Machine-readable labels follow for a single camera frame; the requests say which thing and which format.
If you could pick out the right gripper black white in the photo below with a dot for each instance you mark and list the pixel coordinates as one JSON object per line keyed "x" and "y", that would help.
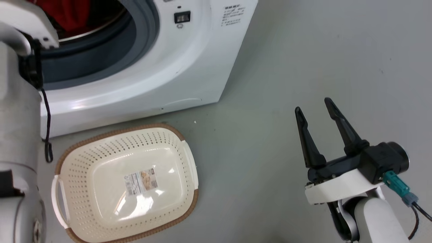
{"x": 351, "y": 172}

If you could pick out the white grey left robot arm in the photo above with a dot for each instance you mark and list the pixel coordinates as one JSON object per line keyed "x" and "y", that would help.
{"x": 17, "y": 118}

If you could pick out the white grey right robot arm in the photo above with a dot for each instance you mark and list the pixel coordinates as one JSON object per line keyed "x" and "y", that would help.
{"x": 374, "y": 219}

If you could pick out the white front-load washing machine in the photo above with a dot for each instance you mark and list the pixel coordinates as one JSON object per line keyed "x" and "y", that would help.
{"x": 175, "y": 67}

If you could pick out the cream perforated laundry basket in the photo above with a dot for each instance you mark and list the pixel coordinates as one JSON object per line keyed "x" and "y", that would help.
{"x": 135, "y": 209}

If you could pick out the paper label sticker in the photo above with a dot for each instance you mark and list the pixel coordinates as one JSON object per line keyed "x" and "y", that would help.
{"x": 141, "y": 183}

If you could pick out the red garment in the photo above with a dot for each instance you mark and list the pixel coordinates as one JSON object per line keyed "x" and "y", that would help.
{"x": 69, "y": 15}

